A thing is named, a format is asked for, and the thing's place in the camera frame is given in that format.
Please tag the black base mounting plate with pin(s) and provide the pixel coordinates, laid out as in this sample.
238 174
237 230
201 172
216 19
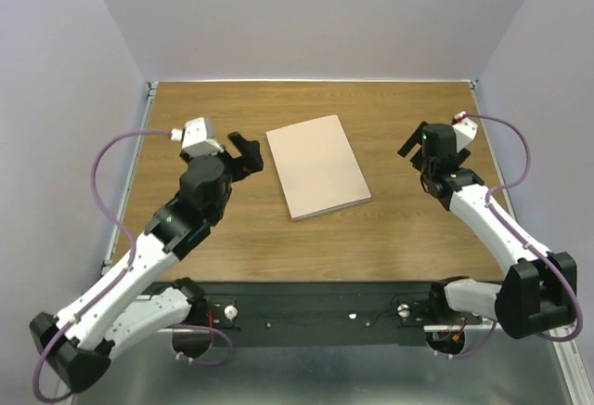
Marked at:
321 313

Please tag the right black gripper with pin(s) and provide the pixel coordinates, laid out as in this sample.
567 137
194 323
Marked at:
417 136

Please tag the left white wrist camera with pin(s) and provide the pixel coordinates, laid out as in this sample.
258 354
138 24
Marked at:
197 138

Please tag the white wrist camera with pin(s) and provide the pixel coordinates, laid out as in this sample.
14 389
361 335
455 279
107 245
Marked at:
197 138
465 130

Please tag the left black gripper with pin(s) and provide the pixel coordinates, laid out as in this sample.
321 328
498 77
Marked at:
247 164

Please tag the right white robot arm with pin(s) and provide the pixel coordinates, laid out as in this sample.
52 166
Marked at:
539 290

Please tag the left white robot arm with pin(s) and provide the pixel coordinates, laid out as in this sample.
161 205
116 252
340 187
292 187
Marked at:
77 345

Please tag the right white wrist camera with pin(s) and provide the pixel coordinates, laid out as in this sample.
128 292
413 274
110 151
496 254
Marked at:
465 130

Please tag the tan paper folder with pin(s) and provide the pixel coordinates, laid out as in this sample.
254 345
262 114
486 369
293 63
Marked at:
317 168

